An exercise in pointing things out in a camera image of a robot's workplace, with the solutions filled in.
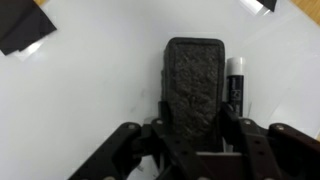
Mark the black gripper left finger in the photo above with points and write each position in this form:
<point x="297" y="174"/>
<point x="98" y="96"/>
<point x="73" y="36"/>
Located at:
<point x="123" y="146"/>

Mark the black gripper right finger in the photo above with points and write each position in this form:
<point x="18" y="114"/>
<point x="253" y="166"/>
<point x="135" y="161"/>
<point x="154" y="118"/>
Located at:
<point x="273" y="153"/>

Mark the black felt eraser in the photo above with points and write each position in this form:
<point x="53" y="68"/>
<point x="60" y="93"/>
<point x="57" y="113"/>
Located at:
<point x="193" y="90"/>

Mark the white whiteboard sheet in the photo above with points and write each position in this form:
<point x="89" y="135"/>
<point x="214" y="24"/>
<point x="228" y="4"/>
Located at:
<point x="100" y="83"/>

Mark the white black whiteboard marker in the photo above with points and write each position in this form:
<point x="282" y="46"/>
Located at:
<point x="235" y="86"/>

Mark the black tape square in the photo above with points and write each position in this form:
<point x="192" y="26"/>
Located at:
<point x="266" y="4"/>
<point x="20" y="23"/>

